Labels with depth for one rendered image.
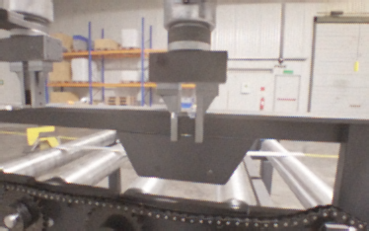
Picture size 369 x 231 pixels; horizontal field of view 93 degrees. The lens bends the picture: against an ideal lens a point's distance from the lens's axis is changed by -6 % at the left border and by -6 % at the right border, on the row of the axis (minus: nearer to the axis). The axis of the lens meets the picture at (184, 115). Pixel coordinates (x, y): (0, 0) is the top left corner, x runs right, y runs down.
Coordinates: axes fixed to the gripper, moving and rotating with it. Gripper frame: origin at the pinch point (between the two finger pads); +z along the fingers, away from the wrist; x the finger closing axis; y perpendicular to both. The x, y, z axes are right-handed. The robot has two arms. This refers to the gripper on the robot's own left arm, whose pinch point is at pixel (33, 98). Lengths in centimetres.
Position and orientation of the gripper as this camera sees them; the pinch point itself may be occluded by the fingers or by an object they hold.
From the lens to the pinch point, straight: 53.7
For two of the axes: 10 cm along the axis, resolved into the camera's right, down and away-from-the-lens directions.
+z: -0.2, 9.9, 1.2
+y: 1.8, -1.1, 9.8
